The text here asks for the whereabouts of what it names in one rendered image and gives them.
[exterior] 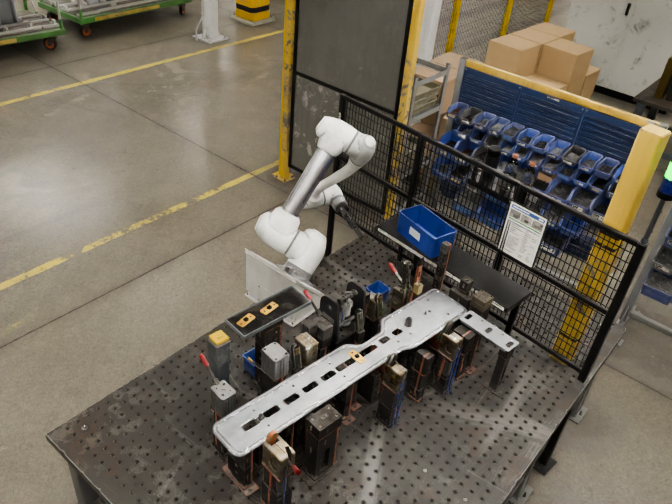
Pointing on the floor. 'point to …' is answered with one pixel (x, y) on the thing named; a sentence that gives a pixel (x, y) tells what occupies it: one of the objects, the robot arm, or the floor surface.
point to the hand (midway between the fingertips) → (356, 231)
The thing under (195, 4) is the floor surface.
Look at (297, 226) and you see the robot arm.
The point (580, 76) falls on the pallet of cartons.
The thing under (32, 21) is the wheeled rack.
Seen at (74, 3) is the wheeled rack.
